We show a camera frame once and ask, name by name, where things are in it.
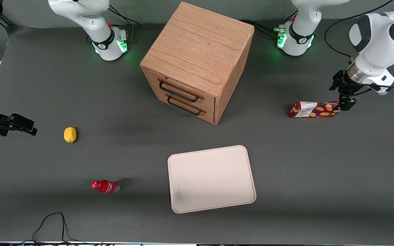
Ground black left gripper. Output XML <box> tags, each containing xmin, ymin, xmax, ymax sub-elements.
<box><xmin>329</xmin><ymin>70</ymin><xmax>359</xmax><ymax>111</ymax></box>

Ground red tartan cookie box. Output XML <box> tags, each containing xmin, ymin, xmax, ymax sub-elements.
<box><xmin>289</xmin><ymin>100</ymin><xmax>341</xmax><ymax>119</ymax></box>

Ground cream plastic tray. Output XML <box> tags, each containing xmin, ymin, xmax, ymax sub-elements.
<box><xmin>167</xmin><ymin>145</ymin><xmax>257</xmax><ymax>214</ymax></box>

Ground yellow lemon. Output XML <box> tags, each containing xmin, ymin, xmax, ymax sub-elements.
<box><xmin>64</xmin><ymin>127</ymin><xmax>77</xmax><ymax>143</ymax></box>

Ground red cola bottle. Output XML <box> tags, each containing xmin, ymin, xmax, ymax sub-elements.
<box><xmin>91</xmin><ymin>180</ymin><xmax>120</xmax><ymax>194</ymax></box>

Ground wooden drawer front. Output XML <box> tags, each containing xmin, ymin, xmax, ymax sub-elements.
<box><xmin>147</xmin><ymin>81</ymin><xmax>215</xmax><ymax>123</ymax></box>
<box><xmin>144</xmin><ymin>69</ymin><xmax>216</xmax><ymax>110</ymax></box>

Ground wooden drawer cabinet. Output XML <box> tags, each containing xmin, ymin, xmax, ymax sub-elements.
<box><xmin>140</xmin><ymin>1</ymin><xmax>255</xmax><ymax>125</ymax></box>

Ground light grey wrist camera box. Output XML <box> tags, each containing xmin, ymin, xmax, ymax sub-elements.
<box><xmin>369</xmin><ymin>70</ymin><xmax>394</xmax><ymax>96</ymax></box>

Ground black left base cable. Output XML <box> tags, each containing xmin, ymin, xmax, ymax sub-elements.
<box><xmin>240</xmin><ymin>19</ymin><xmax>286</xmax><ymax>39</ymax></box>

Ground black base cable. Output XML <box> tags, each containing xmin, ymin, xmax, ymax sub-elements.
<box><xmin>240</xmin><ymin>19</ymin><xmax>286</xmax><ymax>39</ymax></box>
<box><xmin>108</xmin><ymin>5</ymin><xmax>142</xmax><ymax>43</ymax></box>

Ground black looped table cable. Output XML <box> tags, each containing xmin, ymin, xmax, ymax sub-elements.
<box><xmin>33</xmin><ymin>213</ymin><xmax>79</xmax><ymax>245</ymax></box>

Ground black wire drawer handle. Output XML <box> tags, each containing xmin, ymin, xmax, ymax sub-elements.
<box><xmin>158</xmin><ymin>79</ymin><xmax>205</xmax><ymax>103</ymax></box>
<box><xmin>166</xmin><ymin>94</ymin><xmax>207</xmax><ymax>116</ymax></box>

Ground black right base cable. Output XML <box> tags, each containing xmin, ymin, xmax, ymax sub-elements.
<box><xmin>108</xmin><ymin>5</ymin><xmax>142</xmax><ymax>43</ymax></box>

